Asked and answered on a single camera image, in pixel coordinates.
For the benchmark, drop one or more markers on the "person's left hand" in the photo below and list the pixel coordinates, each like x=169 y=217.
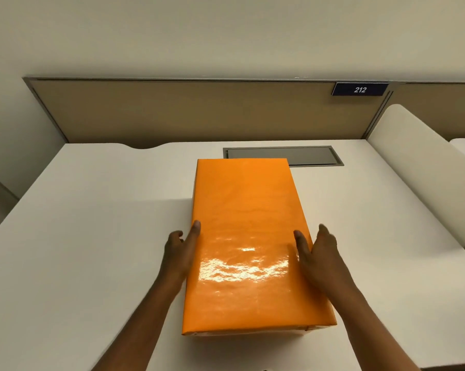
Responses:
x=178 y=258

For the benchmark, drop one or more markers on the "person's right hand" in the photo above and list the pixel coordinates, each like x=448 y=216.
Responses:
x=325 y=266

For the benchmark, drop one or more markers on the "person's left thumb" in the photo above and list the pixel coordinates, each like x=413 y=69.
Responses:
x=192 y=239

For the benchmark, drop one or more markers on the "person's right thumb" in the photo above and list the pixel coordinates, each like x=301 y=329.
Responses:
x=303 y=245

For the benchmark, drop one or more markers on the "orange box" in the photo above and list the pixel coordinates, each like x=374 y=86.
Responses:
x=244 y=212

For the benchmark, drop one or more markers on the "person's right forearm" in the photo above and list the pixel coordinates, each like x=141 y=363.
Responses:
x=371 y=332

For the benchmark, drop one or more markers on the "person's left forearm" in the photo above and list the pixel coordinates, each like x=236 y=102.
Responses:
x=139 y=328

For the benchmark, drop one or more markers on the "beige desk partition panel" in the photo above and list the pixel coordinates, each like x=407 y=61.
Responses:
x=445 y=108
x=201 y=111

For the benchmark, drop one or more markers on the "white curved side divider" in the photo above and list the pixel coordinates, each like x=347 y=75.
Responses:
x=422 y=166

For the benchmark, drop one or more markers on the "dark blue number plate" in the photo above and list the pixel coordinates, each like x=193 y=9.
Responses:
x=359 y=89

